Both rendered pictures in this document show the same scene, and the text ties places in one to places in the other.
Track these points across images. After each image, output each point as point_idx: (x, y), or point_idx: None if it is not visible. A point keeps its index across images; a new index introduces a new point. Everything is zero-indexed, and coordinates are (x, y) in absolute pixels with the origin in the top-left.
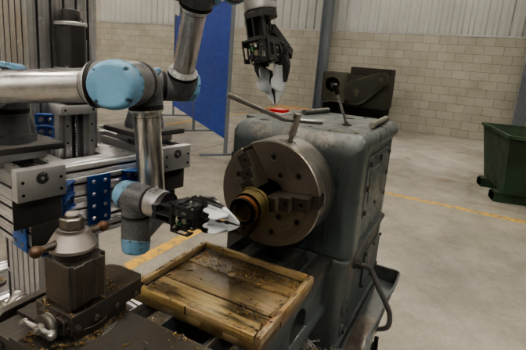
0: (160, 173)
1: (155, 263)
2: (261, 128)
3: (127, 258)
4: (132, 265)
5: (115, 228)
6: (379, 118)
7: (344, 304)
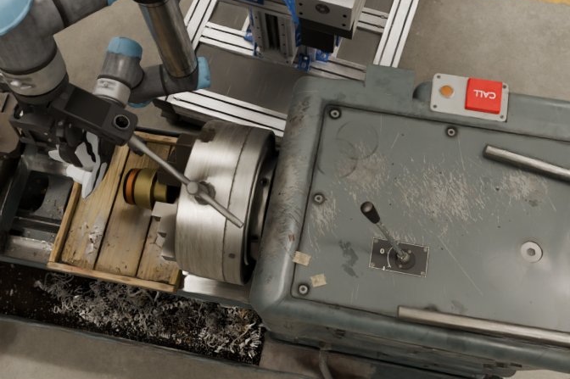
0: (167, 56)
1: (547, 14)
2: (293, 120)
3: None
4: None
5: (272, 14)
6: (494, 324)
7: (286, 335)
